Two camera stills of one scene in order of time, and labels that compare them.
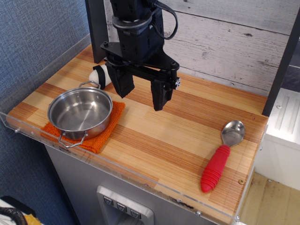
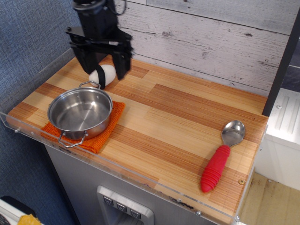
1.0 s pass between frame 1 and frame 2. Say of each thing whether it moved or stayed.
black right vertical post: stayed
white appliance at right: stayed
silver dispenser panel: stayed
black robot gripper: moved
